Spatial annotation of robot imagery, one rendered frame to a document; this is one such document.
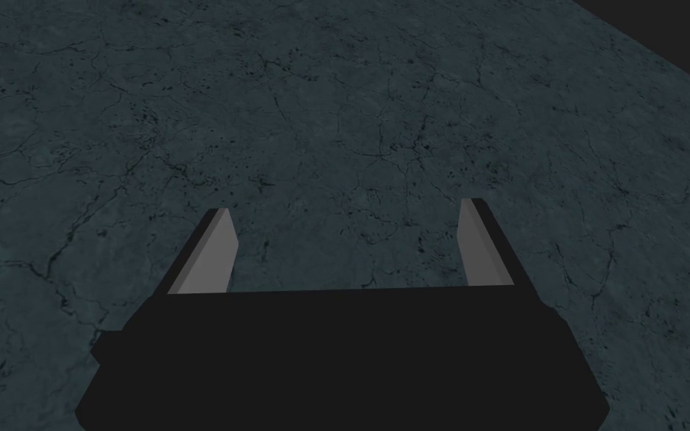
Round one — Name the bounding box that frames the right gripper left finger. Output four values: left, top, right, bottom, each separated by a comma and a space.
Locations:
154, 207, 240, 296

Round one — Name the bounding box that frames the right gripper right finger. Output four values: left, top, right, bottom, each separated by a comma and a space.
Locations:
457, 197, 537, 288

